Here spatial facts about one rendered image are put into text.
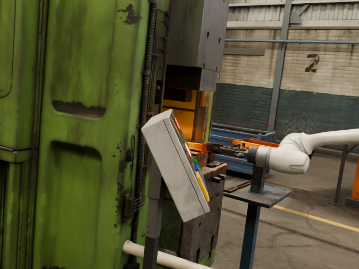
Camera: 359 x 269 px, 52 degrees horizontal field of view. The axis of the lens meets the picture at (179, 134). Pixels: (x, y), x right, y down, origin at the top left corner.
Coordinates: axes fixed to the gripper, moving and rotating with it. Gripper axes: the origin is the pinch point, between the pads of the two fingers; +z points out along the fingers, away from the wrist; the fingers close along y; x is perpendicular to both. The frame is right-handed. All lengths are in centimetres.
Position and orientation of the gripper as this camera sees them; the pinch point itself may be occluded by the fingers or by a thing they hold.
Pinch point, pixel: (213, 148)
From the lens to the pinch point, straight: 169.8
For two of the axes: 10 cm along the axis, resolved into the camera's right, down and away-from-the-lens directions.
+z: -9.0, -1.5, 4.1
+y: 4.3, -0.7, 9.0
